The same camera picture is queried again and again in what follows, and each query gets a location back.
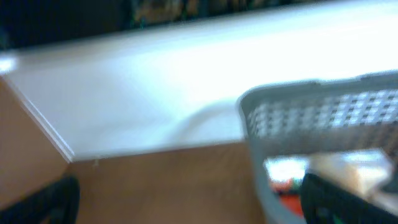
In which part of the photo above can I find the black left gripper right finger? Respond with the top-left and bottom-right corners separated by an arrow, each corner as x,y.
300,173 -> 397,224

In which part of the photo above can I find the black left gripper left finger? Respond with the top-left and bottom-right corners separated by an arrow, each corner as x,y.
1,175 -> 80,224

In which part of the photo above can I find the orange pasta package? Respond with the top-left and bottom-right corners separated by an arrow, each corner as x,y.
269,178 -> 303,217

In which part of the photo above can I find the brown white snack bag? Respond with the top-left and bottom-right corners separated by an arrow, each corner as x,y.
305,149 -> 397,215

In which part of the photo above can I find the grey plastic basket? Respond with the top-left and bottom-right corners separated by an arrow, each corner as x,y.
238,70 -> 397,223

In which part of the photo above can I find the white blue tissue pack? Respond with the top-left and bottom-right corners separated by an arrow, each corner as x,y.
263,156 -> 309,183

